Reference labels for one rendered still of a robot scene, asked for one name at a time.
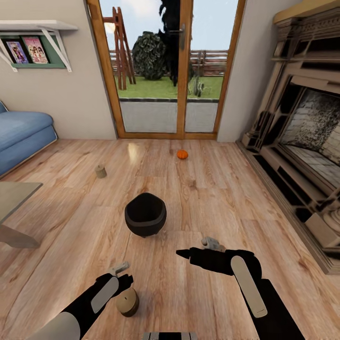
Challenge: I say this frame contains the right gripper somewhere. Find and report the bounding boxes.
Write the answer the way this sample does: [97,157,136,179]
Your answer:
[176,247,217,272]

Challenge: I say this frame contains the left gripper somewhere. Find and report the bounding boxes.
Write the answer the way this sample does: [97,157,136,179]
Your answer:
[115,274,134,296]

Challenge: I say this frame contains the pumpkin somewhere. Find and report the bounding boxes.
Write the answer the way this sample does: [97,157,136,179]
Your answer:
[177,150,188,159]

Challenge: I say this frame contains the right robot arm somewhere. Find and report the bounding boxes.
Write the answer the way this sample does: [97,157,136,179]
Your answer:
[176,236,306,340]

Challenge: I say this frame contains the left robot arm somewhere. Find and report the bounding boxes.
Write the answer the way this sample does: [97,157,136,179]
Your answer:
[27,261,134,340]

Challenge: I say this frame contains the cauldron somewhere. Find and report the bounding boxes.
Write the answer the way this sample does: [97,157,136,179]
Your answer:
[124,193,167,238]

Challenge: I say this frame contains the pillar candle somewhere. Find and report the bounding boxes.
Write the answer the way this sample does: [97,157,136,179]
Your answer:
[95,165,107,179]
[116,288,139,317]
[214,245,227,253]

